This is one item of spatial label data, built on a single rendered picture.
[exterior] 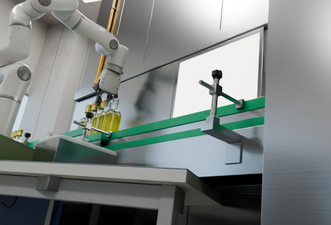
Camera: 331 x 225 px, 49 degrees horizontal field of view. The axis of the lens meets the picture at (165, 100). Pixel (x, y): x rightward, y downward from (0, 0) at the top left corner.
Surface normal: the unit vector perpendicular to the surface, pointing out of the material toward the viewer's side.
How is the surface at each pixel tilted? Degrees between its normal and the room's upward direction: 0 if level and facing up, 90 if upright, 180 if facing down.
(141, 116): 90
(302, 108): 90
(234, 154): 90
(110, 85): 109
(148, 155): 90
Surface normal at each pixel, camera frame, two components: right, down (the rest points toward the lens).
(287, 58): -0.73, -0.35
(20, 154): 0.91, -0.03
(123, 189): -0.38, -0.40
